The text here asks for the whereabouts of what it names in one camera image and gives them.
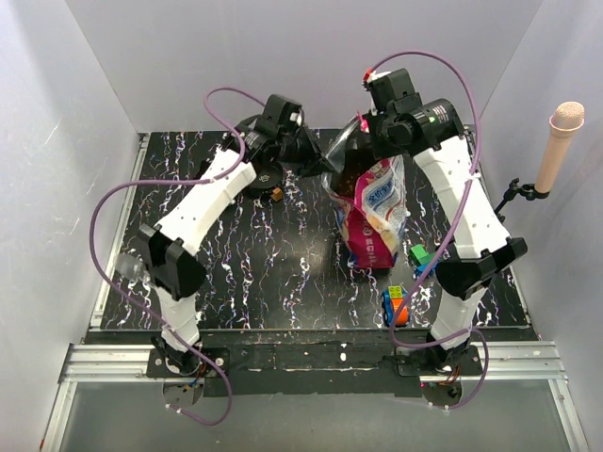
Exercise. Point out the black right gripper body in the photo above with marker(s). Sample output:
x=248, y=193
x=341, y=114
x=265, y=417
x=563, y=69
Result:
x=380, y=139

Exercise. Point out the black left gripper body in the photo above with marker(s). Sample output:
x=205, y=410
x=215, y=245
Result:
x=301, y=153

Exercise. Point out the pink pet food bag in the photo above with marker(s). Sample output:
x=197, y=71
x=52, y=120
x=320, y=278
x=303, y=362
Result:
x=369, y=197

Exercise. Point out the clear plastic scoop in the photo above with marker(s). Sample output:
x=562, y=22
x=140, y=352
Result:
x=134, y=270

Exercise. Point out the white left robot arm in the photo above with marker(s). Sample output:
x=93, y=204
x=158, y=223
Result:
x=253, y=159

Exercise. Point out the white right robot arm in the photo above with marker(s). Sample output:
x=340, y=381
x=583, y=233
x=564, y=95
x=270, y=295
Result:
x=433, y=135

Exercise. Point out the black right pet bowl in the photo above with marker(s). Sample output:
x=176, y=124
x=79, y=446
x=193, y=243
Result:
x=267, y=179

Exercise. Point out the green blue toy blocks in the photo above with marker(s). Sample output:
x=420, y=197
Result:
x=419, y=259

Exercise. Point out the black microphone clamp stand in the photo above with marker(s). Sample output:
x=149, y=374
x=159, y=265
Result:
x=526, y=191

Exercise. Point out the blue orange toy car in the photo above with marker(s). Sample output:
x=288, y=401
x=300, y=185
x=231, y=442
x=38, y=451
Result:
x=392, y=297

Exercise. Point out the pink microphone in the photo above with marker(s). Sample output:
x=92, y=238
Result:
x=564, y=123

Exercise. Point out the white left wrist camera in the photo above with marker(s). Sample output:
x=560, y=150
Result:
x=297, y=118

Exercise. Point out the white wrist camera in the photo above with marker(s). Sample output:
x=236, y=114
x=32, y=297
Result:
x=297, y=118
x=368, y=79

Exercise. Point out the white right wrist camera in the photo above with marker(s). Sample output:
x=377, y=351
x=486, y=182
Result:
x=368, y=79

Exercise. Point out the aluminium frame rail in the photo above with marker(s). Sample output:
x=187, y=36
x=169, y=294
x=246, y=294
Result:
x=510, y=360

